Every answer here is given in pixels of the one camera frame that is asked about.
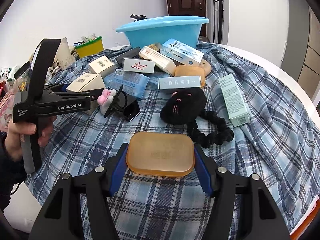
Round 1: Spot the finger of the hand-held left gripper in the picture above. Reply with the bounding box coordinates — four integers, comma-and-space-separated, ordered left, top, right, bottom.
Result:
44, 90, 105, 102
44, 84, 68, 93

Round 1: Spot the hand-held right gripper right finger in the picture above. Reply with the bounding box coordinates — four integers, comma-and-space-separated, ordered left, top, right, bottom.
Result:
194, 144, 292, 240

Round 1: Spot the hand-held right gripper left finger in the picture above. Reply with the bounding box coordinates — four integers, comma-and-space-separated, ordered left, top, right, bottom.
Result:
29, 142, 129, 240

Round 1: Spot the cream cardboard box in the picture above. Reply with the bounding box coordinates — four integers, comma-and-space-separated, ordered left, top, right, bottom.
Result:
66, 73, 107, 93
89, 57, 115, 75

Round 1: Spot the pink white plush hair tie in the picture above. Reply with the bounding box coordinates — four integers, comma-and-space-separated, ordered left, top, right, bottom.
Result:
97, 85, 129, 118

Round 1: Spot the orange translucent soap case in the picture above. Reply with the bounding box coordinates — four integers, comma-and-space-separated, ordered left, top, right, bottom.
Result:
126, 132, 195, 178
174, 65, 206, 87

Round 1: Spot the black cat plush scrunchie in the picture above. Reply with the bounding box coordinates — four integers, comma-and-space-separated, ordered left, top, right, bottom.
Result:
160, 89, 235, 148

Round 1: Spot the blue plastic basin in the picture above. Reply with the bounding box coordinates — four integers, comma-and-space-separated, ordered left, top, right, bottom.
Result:
116, 16, 210, 49

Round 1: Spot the person's left forearm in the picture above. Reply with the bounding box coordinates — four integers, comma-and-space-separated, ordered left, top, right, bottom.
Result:
0, 132, 27, 209

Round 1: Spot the beige speckled container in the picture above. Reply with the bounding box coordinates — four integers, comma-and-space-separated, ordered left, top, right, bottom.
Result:
56, 37, 77, 70

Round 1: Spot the person's left hand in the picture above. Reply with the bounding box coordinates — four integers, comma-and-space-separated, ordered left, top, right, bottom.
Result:
7, 116, 58, 155

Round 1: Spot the light blue wipes pack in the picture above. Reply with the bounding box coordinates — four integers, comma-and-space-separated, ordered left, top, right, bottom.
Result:
103, 75, 118, 90
110, 69, 150, 99

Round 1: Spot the glass jar black lid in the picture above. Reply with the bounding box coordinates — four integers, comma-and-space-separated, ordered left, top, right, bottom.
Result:
14, 61, 32, 93

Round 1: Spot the pink printed bag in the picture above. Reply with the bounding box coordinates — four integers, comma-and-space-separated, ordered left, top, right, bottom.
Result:
0, 90, 18, 130

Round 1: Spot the yellow bin green rim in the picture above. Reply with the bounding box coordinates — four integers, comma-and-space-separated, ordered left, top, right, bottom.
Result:
74, 36, 104, 58

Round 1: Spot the small black box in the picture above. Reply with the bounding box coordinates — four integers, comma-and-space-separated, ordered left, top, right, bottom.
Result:
124, 99, 140, 122

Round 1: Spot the bundle of small packets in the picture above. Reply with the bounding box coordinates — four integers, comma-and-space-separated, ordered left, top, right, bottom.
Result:
80, 32, 98, 43

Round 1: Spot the flat black box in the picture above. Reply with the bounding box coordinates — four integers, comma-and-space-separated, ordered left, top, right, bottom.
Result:
116, 47, 141, 65

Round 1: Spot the blue plaid cloth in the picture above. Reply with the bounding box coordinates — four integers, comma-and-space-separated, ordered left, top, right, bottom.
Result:
25, 41, 320, 240

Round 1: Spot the white box red script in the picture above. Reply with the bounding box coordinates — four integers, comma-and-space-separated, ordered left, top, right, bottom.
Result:
122, 57, 155, 74

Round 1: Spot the mint green tall box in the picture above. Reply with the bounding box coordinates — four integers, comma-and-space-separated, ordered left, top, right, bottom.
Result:
218, 74, 251, 127

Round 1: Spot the striped tissue pack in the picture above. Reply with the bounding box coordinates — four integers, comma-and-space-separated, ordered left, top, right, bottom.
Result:
139, 45, 177, 77

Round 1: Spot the grey-blue slim box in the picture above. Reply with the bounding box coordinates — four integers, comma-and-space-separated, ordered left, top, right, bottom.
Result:
159, 75, 202, 90

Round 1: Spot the tan round cat-face pad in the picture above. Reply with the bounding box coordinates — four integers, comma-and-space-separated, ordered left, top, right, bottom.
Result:
197, 59, 212, 75

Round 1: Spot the blue box tower print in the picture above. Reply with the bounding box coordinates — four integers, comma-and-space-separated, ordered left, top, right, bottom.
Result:
160, 38, 204, 67

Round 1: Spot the gold refrigerator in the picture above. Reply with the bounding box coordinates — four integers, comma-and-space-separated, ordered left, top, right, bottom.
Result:
280, 0, 320, 108

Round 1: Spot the black framed glass door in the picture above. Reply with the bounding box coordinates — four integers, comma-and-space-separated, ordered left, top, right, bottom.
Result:
211, 0, 229, 44

